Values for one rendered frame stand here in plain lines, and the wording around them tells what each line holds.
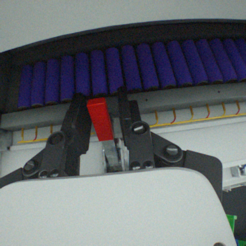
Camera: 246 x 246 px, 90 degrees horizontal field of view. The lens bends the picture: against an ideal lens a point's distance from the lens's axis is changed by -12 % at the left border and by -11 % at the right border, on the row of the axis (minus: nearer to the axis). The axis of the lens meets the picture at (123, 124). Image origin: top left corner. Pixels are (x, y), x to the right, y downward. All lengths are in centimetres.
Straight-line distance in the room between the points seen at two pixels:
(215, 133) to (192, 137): 3
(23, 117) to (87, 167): 9
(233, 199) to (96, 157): 114
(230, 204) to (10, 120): 122
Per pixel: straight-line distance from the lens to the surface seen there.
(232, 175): 42
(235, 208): 123
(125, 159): 16
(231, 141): 20
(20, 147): 21
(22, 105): 20
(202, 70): 19
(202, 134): 18
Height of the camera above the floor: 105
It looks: 57 degrees down
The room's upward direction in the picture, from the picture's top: 10 degrees counter-clockwise
